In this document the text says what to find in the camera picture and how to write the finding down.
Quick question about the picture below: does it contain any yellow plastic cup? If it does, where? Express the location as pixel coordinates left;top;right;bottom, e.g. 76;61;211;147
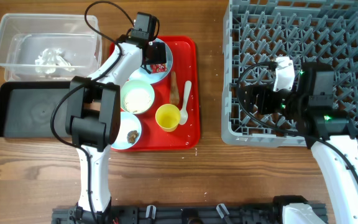
155;104;180;132

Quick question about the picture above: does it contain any black plastic tray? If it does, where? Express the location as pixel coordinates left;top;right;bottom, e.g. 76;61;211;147
0;81;70;138

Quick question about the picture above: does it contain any green bowl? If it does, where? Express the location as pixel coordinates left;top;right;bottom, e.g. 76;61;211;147
121;80;155;114

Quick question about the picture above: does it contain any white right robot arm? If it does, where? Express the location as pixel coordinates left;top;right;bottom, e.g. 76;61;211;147
236;61;358;223

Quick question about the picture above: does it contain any brown food scrap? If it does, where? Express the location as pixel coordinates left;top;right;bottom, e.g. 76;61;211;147
127;130;139;144

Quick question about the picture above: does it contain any pile of white rice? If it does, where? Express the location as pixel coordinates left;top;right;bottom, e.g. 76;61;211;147
124;88;152;114

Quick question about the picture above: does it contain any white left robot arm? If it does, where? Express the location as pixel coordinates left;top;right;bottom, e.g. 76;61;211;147
63;12;166;223

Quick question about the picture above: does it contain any light blue small bowl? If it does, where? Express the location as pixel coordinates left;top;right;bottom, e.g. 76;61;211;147
111;111;142;150

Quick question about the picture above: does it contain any red serving tray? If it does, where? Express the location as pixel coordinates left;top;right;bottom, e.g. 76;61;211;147
113;36;200;151

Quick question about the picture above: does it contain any red snack wrapper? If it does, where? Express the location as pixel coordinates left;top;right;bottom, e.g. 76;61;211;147
150;63;167;73

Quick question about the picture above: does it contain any clear plastic waste bin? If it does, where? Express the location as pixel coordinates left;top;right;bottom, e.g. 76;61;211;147
0;14;102;82

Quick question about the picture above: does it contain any white tissue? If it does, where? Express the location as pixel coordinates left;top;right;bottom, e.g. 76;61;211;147
35;48;75;74

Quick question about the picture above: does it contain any white plastic spoon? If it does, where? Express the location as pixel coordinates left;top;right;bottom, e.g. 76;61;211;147
179;80;192;125

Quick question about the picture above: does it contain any light blue plate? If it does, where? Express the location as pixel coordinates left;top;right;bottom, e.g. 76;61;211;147
129;38;173;84

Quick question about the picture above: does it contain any grey dishwasher rack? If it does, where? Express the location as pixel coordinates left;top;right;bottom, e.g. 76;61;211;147
221;1;358;147

